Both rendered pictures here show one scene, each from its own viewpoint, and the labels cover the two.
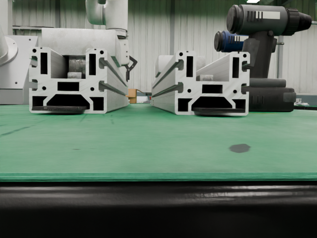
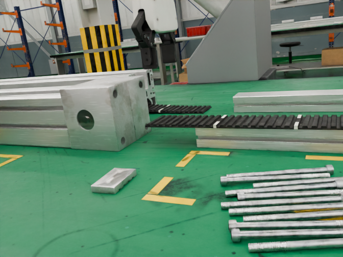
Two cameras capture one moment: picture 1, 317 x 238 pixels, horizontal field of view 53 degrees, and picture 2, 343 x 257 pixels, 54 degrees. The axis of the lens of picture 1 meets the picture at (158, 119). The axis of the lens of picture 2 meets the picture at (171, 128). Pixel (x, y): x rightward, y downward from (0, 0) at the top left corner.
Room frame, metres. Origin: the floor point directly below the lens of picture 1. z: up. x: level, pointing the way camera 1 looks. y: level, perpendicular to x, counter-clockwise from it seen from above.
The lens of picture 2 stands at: (1.63, -0.43, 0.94)
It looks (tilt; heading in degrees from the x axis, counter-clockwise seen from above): 16 degrees down; 121
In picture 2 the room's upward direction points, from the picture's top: 7 degrees counter-clockwise
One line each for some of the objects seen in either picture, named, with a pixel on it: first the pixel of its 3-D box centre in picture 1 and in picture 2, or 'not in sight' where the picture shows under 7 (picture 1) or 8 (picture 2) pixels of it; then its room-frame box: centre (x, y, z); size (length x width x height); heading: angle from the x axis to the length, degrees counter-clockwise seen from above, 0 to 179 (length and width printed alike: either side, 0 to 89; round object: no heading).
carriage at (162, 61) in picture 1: (177, 72); not in sight; (0.83, -0.05, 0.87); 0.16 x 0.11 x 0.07; 3
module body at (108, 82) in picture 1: (103, 90); (14, 96); (0.82, 0.14, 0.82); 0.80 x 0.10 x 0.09; 3
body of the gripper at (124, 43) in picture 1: (116, 51); (153, 3); (1.27, 0.17, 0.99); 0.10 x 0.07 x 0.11; 93
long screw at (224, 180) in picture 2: not in sight; (273, 178); (1.55, -0.11, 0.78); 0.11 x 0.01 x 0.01; 23
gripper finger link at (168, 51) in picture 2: not in sight; (170, 46); (1.26, 0.22, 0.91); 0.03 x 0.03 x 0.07; 3
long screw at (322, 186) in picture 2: not in sight; (283, 189); (1.57, -0.13, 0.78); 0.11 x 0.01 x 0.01; 23
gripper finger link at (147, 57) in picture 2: (129, 73); (145, 51); (1.27, 0.11, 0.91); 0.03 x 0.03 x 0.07; 3
